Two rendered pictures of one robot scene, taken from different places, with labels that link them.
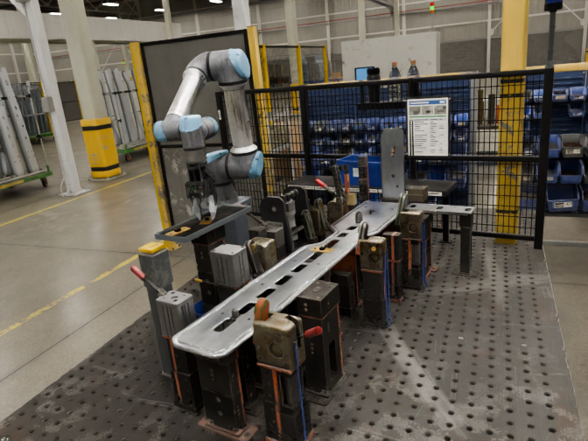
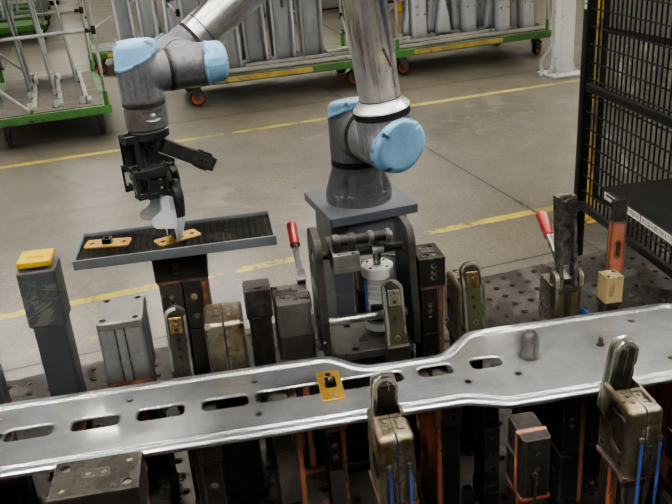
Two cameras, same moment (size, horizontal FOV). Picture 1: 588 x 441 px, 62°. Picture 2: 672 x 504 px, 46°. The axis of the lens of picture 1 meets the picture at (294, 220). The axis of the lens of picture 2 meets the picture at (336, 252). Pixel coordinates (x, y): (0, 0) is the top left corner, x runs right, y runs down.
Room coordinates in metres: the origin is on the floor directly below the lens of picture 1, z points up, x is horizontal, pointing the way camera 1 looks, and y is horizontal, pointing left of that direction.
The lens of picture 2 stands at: (1.00, -0.94, 1.71)
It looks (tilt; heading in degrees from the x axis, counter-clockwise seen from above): 24 degrees down; 50
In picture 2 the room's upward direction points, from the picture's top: 4 degrees counter-clockwise
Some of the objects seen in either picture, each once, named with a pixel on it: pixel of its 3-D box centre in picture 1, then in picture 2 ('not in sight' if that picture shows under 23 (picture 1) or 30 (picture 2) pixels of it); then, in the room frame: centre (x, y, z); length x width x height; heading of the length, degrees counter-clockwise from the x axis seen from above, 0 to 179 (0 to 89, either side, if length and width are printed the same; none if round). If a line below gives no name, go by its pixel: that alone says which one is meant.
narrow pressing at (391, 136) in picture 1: (392, 164); not in sight; (2.29, -0.49, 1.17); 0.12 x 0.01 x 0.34; 58
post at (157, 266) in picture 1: (164, 313); (62, 366); (1.45, 0.45, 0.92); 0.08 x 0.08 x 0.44; 58
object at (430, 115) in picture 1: (428, 127); not in sight; (2.49, -0.72, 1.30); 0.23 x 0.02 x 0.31; 58
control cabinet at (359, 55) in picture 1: (391, 83); not in sight; (8.83, -1.92, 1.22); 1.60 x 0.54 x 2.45; 67
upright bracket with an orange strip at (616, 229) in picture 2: (348, 215); (610, 320); (2.24, -0.27, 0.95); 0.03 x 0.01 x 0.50; 148
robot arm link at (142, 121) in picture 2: (196, 156); (146, 118); (1.64, 0.31, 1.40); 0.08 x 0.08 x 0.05
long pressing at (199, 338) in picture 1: (321, 253); (319, 392); (1.66, -0.09, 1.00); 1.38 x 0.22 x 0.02; 148
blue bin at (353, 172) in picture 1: (368, 170); not in sight; (2.54, -0.42, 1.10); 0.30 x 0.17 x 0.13; 48
